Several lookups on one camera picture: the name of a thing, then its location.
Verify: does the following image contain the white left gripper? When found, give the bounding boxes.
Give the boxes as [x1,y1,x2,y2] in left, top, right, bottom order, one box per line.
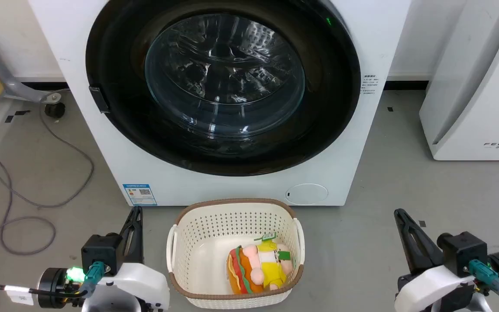
[81,206,171,312]

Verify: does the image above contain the grey metal furniture leg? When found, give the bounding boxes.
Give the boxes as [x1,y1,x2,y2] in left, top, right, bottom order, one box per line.
[0,42,71,104]

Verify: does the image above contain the white front-load washing machine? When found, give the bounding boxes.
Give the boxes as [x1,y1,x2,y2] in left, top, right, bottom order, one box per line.
[28,0,412,207]

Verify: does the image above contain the white air purifier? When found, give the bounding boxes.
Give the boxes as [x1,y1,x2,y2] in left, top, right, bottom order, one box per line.
[419,0,499,161]

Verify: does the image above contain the grey floor cable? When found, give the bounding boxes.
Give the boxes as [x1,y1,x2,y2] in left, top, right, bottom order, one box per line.
[0,102,95,312]

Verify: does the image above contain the white laundry basket brown rim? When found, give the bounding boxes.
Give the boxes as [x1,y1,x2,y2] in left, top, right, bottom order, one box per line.
[166,198,305,310]

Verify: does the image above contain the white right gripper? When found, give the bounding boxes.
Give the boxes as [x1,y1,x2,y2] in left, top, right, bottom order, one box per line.
[394,208,489,312]

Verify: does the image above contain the black round washer door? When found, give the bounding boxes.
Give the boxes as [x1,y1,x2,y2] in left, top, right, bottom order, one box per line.
[85,0,361,177]

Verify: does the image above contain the hamburger plush toy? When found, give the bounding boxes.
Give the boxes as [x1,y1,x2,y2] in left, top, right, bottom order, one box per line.
[226,232,297,295]

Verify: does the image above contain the black caster wheel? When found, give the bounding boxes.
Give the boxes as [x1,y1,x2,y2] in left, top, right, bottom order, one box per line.
[44,102,66,119]

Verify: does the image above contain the black cable with white label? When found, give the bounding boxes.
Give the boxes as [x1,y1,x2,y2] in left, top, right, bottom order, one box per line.
[0,261,105,306]

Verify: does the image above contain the black cable with teal plug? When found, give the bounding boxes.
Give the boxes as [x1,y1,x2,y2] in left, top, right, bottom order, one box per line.
[468,259,499,312]

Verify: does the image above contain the round white filter cover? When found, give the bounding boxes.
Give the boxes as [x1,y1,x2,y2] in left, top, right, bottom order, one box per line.
[285,183,329,205]

